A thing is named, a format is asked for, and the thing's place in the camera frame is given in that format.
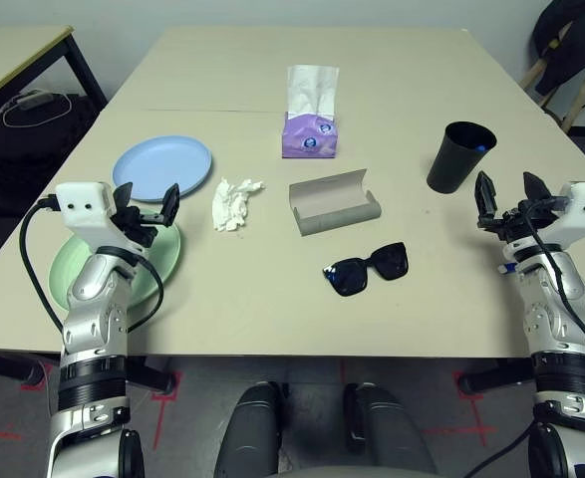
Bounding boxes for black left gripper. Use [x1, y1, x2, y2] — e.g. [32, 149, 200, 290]
[110, 181, 181, 250]

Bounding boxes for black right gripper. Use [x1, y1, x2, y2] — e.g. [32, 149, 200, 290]
[472, 170, 555, 245]

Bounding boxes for green plastic plate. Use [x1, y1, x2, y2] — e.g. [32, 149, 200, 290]
[48, 218, 182, 313]

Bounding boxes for white tissue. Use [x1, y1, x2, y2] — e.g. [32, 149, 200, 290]
[211, 176, 267, 233]

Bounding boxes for black sunglasses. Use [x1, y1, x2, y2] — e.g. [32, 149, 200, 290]
[322, 241, 410, 299]

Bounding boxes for grey glasses case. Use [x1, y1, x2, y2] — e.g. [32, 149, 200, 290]
[288, 168, 384, 238]

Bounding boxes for blue plastic plate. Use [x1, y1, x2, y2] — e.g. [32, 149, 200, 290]
[112, 134, 213, 203]

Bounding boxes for black plastic cup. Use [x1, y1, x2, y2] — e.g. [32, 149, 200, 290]
[426, 120, 498, 193]

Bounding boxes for wooden stool yellow seat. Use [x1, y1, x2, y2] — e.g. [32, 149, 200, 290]
[520, 37, 585, 133]

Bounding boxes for black bag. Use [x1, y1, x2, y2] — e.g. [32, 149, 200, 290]
[0, 92, 99, 215]

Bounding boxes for black jacket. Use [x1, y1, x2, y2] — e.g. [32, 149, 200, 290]
[530, 0, 585, 96]

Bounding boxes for purple tissue pack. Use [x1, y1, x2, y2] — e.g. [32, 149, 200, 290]
[280, 64, 341, 160]

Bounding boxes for dark grey robot left leg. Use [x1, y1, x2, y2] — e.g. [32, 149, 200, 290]
[214, 380, 286, 477]

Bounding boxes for dark grey robot leg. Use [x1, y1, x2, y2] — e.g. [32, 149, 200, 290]
[214, 380, 286, 477]
[342, 381, 438, 474]

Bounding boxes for dark grey robot right leg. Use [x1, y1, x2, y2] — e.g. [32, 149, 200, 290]
[342, 381, 438, 474]

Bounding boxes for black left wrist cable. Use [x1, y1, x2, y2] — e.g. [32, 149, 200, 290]
[19, 194, 165, 334]

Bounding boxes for white power adapter with cable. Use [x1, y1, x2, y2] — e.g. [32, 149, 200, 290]
[0, 88, 74, 128]

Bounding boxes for beige side table black frame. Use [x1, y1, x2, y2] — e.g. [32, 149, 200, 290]
[0, 25, 109, 119]

